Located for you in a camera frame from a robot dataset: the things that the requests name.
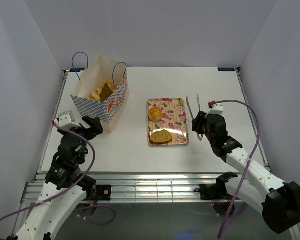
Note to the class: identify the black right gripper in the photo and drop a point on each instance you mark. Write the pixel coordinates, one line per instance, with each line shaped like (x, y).
(198, 121)

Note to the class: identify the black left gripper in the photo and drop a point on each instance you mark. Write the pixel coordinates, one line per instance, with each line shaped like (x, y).
(92, 132)

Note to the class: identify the croissant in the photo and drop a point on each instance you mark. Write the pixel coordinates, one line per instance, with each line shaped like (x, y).
(96, 95)

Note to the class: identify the blue checkered paper bag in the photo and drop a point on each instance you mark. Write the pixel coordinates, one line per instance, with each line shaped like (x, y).
(99, 71)

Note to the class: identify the brown chocolate bread piece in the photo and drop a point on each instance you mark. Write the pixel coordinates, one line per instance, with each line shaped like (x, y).
(106, 92)

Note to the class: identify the long twisted bread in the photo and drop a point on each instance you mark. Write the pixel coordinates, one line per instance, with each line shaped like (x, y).
(111, 86)

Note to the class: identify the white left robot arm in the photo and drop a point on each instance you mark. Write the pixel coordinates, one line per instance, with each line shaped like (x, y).
(65, 186)

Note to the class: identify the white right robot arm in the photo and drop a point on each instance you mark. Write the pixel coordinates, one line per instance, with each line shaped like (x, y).
(277, 201)

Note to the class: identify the seeded bread slice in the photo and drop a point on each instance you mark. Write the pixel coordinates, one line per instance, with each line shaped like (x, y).
(160, 137)

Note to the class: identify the floral metal tray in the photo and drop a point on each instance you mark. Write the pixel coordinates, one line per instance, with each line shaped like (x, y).
(174, 121)

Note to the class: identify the round bun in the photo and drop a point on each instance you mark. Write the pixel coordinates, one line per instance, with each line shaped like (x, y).
(155, 114)

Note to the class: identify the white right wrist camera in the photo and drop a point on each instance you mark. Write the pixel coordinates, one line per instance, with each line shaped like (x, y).
(215, 108)

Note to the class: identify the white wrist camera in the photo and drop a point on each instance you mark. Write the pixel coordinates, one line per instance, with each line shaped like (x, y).
(66, 120)
(215, 108)

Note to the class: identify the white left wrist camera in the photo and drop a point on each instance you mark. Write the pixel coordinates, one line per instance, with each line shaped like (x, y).
(66, 120)

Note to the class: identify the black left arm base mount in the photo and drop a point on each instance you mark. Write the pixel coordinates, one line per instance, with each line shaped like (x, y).
(101, 193)

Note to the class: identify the aluminium frame rail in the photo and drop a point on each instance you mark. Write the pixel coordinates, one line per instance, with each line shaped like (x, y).
(154, 188)

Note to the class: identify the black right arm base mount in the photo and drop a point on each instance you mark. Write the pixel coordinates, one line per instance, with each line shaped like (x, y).
(211, 192)

